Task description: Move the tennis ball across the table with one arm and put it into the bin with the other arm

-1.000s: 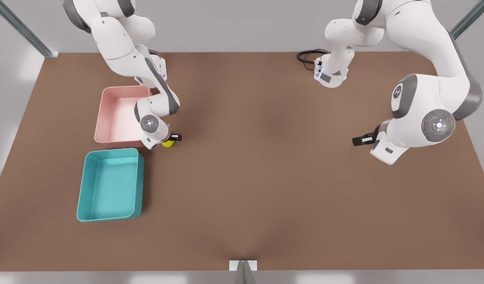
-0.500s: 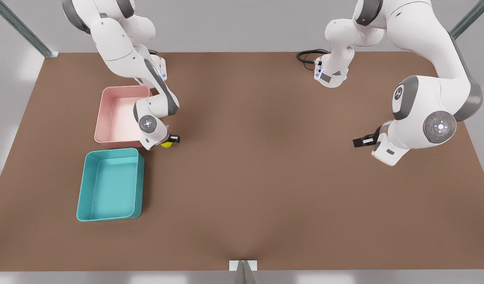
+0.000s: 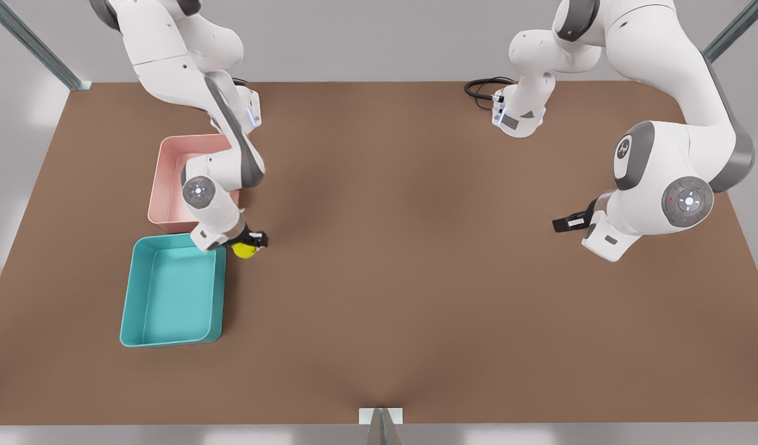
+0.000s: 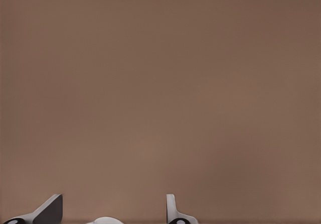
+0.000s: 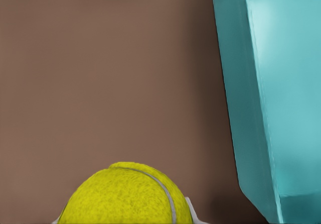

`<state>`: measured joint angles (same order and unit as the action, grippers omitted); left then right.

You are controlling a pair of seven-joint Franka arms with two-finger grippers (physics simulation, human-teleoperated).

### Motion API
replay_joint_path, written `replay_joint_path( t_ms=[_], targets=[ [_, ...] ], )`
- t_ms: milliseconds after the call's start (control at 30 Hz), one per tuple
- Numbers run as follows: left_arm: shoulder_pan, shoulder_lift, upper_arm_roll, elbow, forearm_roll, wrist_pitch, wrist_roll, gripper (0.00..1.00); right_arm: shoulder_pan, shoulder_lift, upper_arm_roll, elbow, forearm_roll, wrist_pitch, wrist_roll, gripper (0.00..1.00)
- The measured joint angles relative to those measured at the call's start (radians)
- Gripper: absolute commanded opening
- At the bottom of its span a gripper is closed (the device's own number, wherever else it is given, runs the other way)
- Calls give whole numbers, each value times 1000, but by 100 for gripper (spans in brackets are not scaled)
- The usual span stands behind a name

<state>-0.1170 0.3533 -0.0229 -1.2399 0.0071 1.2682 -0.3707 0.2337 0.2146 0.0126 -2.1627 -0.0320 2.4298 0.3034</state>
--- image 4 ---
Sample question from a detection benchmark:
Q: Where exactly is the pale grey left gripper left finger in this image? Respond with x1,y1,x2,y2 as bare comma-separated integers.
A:
0,193,64,224

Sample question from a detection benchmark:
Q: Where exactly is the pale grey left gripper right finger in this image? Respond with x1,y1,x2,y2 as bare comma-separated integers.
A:
166,193,199,224

